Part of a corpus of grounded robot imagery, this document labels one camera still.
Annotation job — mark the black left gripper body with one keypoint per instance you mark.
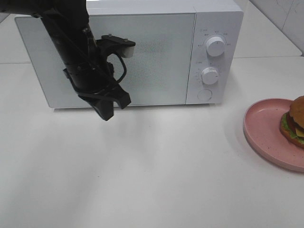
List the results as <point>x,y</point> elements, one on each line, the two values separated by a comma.
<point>91,82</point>

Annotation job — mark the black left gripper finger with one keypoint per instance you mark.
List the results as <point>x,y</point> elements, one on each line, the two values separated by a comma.
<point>102,104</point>
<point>121,97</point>

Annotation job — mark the white microwave door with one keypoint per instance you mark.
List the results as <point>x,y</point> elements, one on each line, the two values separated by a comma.
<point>157,73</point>

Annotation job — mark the round white door button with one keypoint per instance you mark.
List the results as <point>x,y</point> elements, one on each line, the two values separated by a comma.
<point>205,95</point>

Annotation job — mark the white timer knob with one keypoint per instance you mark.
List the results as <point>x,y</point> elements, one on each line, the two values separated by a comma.
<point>209,75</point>

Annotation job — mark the pink speckled plate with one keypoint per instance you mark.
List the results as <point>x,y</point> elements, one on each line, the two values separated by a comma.
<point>261,128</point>

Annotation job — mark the burger with lettuce and cheese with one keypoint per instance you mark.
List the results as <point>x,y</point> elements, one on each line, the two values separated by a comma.
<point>292,123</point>

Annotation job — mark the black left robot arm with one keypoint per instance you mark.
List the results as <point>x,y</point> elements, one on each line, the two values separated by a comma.
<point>67,23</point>

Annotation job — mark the white microwave oven body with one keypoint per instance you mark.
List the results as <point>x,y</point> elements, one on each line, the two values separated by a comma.
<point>212,17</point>

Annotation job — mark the upper white power knob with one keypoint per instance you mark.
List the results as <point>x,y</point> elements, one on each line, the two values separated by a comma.
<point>215,46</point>

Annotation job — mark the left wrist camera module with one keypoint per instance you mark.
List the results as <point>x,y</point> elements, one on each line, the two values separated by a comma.
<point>109,44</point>

